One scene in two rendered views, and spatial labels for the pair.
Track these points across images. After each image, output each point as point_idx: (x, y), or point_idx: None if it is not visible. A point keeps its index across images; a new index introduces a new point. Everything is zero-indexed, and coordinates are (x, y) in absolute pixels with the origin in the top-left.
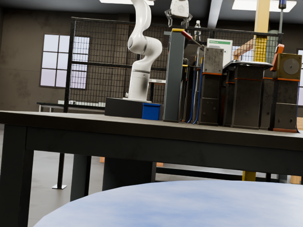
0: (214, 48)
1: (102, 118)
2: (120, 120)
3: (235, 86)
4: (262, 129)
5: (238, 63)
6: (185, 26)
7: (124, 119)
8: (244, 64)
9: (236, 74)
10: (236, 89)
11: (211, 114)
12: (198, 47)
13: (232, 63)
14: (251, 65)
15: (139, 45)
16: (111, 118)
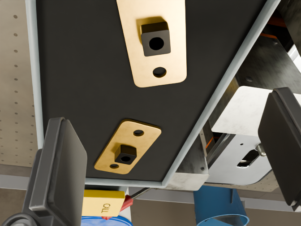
0: (177, 189)
1: (9, 124)
2: (33, 136)
3: (207, 132)
4: None
5: (220, 167)
6: (264, 150)
7: (31, 109)
8: (238, 162)
9: (206, 153)
10: (203, 131)
11: None
12: (218, 117)
13: (217, 159)
14: (249, 163)
15: None
16: (16, 114)
